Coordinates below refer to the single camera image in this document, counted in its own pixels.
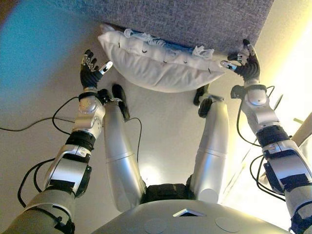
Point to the silver right robot leg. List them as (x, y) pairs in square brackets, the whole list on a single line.
[(214, 146)]

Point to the grey robot torso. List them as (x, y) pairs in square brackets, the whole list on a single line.
[(170, 219)]

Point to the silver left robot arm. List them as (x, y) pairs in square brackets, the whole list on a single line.
[(65, 170)]

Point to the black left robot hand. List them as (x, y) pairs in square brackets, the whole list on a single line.
[(89, 78)]

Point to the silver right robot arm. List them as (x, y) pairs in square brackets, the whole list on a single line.
[(260, 114)]

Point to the grey fabric armchair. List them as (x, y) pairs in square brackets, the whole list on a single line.
[(182, 22)]

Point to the silver left robot leg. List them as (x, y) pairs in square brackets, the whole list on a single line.
[(119, 151)]

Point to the white fringed cushion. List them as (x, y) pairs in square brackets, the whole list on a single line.
[(158, 73)]

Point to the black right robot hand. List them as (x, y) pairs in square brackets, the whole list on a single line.
[(251, 68)]

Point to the silver robot leg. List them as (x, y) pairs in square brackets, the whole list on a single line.
[(214, 146), (119, 151)]

